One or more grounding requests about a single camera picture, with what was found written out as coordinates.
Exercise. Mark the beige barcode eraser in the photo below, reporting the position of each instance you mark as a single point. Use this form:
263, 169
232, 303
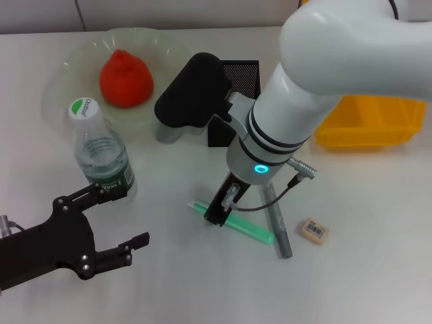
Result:
314, 231

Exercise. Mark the red-orange toy orange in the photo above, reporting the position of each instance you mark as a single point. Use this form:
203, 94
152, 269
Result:
126, 81

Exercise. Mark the clear green-label water bottle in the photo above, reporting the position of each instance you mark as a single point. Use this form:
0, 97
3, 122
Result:
101, 152

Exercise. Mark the pale green glass plate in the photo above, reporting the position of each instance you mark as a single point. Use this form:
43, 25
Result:
77, 67

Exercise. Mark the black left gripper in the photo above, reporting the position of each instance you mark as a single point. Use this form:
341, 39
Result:
50, 246

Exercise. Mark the black mesh pen holder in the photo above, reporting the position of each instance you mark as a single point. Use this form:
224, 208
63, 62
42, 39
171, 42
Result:
246, 77

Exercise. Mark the yellow plastic bin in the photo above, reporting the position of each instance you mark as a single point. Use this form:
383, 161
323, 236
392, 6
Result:
371, 125

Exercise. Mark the grey pen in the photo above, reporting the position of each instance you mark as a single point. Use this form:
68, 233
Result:
281, 233

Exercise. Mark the green pen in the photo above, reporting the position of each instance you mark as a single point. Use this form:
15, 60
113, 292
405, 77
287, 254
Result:
253, 231

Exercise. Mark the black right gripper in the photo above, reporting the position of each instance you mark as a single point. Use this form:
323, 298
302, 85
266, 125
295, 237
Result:
233, 187

